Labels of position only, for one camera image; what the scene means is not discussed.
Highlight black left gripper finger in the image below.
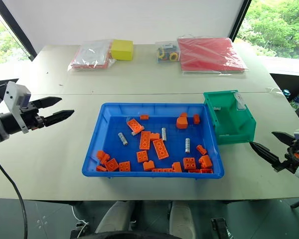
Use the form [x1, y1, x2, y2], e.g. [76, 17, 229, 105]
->
[43, 109, 75, 127]
[31, 97, 63, 109]

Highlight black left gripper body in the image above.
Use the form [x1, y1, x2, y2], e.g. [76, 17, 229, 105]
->
[18, 101, 45, 131]

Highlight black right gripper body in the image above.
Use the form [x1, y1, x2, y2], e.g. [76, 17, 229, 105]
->
[274, 137, 299, 175]

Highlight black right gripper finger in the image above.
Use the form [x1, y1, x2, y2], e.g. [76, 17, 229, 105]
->
[272, 131, 296, 148]
[249, 141, 282, 172]

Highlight green plastic bin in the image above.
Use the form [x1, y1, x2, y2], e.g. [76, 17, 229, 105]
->
[202, 90, 257, 146]

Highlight yellow box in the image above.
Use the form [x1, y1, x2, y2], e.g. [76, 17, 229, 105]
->
[111, 39, 135, 61]

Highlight clear box of coloured rings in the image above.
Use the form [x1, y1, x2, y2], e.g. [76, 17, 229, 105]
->
[155, 40, 181, 64]

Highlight blue plastic tray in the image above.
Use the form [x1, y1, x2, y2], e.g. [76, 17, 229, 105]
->
[81, 102, 226, 179]

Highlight clear label holder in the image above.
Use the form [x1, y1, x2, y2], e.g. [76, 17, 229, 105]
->
[234, 93, 248, 111]

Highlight orange sloped toy brick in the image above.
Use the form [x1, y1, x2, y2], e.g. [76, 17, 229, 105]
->
[198, 154, 213, 169]

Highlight orange plastic part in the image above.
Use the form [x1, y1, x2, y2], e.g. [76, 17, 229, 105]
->
[96, 150, 111, 165]

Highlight plastic bag of red sheets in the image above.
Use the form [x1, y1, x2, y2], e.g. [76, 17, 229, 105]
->
[67, 39, 117, 73]

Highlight large rounded orange block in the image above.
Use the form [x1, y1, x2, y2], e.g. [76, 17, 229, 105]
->
[176, 112, 189, 130]

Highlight long orange studded block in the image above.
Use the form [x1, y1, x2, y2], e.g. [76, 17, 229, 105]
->
[140, 130, 151, 151]
[152, 138, 170, 160]

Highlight pale grey rounded shape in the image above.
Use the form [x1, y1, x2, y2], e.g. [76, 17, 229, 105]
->
[169, 200, 197, 239]
[94, 200, 136, 235]

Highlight large bag of red sheets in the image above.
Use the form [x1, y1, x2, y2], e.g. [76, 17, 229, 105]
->
[176, 37, 249, 76]

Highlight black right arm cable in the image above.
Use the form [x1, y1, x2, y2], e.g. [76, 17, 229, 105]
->
[287, 145, 299, 166]

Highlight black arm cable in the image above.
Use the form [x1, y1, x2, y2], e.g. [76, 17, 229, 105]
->
[287, 145, 299, 166]
[0, 154, 29, 239]

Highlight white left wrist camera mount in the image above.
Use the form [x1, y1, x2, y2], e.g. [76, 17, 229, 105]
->
[3, 81, 32, 135]

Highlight black slanted frame bar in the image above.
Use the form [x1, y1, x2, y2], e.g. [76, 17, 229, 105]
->
[0, 0, 37, 61]
[228, 0, 253, 42]

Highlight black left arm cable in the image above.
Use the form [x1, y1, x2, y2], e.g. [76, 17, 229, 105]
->
[0, 154, 29, 239]

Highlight black bracket under table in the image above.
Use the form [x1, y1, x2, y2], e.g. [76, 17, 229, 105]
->
[210, 217, 230, 239]

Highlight thin white cable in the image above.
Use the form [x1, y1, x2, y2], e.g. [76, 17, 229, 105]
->
[71, 203, 91, 233]

